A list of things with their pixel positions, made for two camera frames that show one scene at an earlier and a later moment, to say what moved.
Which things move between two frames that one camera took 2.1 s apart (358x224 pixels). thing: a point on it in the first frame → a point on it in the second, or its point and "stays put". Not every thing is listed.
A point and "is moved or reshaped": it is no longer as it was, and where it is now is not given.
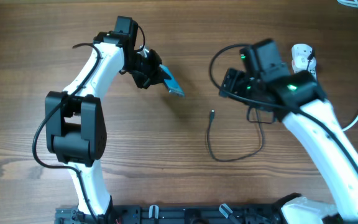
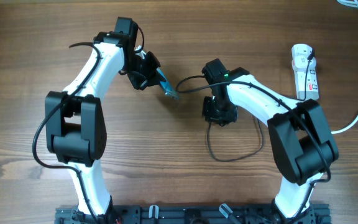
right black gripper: [233, 83] → [207, 112]
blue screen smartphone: [172, 84] is moved or reshaped
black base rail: [174, 214] stays put
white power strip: [300, 53] stays put
